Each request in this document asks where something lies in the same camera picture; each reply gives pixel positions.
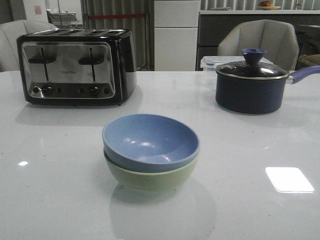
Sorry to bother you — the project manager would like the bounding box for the blue bowl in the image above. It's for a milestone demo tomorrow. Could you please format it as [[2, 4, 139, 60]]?
[[102, 113, 200, 173]]

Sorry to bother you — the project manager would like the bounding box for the green bowl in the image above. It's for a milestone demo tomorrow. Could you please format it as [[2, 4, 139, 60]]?
[[103, 152, 200, 192]]

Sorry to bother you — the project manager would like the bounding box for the clear plastic storage container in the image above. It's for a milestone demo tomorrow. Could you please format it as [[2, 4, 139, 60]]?
[[200, 55, 273, 73]]

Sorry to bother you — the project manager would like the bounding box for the white refrigerator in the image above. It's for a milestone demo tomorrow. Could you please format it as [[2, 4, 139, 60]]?
[[154, 0, 201, 72]]

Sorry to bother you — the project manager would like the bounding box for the black chrome four-slot toaster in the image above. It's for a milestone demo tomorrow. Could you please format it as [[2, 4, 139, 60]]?
[[17, 29, 137, 106]]

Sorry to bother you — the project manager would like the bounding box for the dark blue saucepan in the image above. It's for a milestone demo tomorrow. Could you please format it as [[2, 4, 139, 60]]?
[[215, 65, 320, 115]]

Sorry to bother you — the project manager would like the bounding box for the glass lid with blue knob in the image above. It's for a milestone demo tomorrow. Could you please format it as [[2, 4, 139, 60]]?
[[216, 48, 289, 80]]

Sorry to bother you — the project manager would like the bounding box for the dark counter cabinet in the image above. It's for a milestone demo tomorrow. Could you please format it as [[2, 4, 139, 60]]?
[[195, 9, 320, 71]]

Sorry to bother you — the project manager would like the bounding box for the beige chair right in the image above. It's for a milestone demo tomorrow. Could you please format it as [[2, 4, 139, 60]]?
[[217, 19, 300, 71]]

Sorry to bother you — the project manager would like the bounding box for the beige chair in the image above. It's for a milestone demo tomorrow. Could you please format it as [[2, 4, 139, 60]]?
[[217, 19, 300, 71], [0, 20, 57, 72]]

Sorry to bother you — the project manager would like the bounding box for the fruit plate on counter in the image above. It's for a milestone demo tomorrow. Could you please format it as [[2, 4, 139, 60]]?
[[257, 0, 281, 11]]

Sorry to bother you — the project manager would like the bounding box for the beige chair left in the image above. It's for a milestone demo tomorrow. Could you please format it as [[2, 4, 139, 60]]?
[[0, 20, 57, 72]]

